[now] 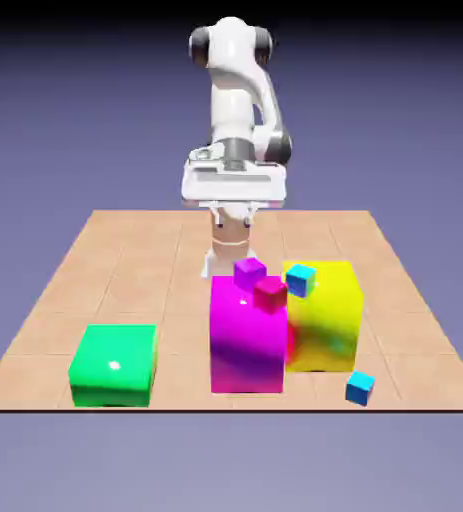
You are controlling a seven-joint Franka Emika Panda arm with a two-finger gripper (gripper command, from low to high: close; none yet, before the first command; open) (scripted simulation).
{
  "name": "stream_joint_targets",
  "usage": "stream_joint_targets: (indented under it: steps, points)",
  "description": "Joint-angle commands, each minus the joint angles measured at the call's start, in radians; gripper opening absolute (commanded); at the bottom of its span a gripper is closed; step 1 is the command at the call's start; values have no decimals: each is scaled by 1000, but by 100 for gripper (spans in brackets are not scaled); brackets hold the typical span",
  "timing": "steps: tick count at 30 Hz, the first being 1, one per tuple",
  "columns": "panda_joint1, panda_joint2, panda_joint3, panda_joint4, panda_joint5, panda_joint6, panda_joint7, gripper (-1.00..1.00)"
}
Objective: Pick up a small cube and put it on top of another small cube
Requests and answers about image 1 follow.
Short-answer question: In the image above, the large yellow box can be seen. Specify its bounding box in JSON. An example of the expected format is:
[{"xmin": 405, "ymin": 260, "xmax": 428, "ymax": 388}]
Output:
[{"xmin": 281, "ymin": 260, "xmax": 364, "ymax": 373}]

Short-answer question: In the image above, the large magenta box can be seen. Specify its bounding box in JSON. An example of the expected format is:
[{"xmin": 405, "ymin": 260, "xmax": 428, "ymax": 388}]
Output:
[{"xmin": 209, "ymin": 274, "xmax": 289, "ymax": 395}]

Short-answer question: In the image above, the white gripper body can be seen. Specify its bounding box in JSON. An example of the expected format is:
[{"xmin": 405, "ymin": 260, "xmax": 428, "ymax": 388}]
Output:
[{"xmin": 180, "ymin": 158, "xmax": 288, "ymax": 210}]

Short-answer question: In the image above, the large green box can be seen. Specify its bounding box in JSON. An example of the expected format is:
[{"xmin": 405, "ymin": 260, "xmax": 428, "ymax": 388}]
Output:
[{"xmin": 67, "ymin": 323, "xmax": 159, "ymax": 408}]

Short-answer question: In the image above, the small purple cube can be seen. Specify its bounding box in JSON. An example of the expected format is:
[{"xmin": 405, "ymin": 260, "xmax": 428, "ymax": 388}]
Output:
[{"xmin": 233, "ymin": 257, "xmax": 268, "ymax": 293}]

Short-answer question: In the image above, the small blue cube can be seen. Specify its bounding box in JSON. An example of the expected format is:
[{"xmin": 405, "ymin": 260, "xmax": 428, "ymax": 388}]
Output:
[
  {"xmin": 285, "ymin": 263, "xmax": 318, "ymax": 299},
  {"xmin": 344, "ymin": 370, "xmax": 376, "ymax": 407}
]

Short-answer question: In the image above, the small red cube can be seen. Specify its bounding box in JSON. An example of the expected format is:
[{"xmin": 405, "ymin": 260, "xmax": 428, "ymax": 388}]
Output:
[{"xmin": 252, "ymin": 276, "xmax": 289, "ymax": 315}]

